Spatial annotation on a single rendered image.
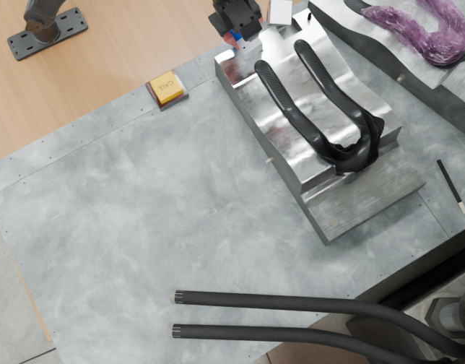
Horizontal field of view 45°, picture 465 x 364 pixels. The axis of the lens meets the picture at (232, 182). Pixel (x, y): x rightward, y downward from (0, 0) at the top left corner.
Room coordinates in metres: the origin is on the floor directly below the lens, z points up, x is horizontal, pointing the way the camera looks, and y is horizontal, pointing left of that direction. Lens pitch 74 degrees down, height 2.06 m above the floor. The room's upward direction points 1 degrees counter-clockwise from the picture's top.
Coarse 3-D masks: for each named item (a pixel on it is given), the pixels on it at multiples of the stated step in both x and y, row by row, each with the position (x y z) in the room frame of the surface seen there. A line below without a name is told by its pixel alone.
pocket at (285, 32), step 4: (292, 20) 0.75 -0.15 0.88; (292, 24) 0.75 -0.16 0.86; (296, 24) 0.74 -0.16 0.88; (276, 28) 0.73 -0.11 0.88; (280, 28) 0.73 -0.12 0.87; (284, 28) 0.74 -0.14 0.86; (288, 28) 0.74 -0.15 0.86; (292, 28) 0.74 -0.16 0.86; (296, 28) 0.74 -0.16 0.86; (300, 28) 0.72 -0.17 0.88; (280, 32) 0.73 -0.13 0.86; (284, 32) 0.73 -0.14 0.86; (288, 32) 0.73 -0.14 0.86; (292, 32) 0.73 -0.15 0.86; (296, 32) 0.72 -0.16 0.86; (284, 36) 0.72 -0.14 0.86; (288, 36) 0.72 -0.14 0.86
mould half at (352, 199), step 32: (320, 32) 0.71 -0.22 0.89; (224, 64) 0.63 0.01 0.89; (288, 64) 0.63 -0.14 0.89; (256, 96) 0.55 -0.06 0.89; (320, 96) 0.54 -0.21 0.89; (352, 96) 0.53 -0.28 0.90; (256, 128) 0.48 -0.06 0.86; (288, 128) 0.46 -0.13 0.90; (320, 128) 0.45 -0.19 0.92; (352, 128) 0.45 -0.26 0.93; (384, 128) 0.44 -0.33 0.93; (288, 160) 0.38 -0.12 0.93; (320, 160) 0.37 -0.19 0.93; (384, 160) 0.39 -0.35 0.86; (320, 192) 0.32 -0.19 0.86; (352, 192) 0.32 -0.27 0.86; (384, 192) 0.32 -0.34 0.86; (320, 224) 0.25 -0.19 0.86; (352, 224) 0.25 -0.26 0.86
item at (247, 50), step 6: (234, 36) 0.68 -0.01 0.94; (240, 36) 0.67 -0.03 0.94; (240, 42) 0.66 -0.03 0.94; (246, 42) 0.65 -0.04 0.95; (252, 42) 0.65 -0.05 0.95; (258, 42) 0.65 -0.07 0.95; (240, 48) 0.64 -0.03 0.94; (246, 48) 0.64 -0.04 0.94; (252, 48) 0.64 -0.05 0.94; (258, 48) 0.65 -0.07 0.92; (246, 54) 0.63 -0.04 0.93; (252, 54) 0.65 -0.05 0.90
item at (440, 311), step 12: (432, 300) 0.09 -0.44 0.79; (444, 300) 0.08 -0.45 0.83; (456, 300) 0.08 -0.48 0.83; (420, 312) 0.06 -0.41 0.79; (432, 312) 0.06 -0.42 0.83; (444, 312) 0.06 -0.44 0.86; (456, 312) 0.05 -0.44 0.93; (432, 324) 0.03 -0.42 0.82; (444, 324) 0.03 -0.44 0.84; (456, 324) 0.03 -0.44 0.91; (456, 336) 0.01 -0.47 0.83
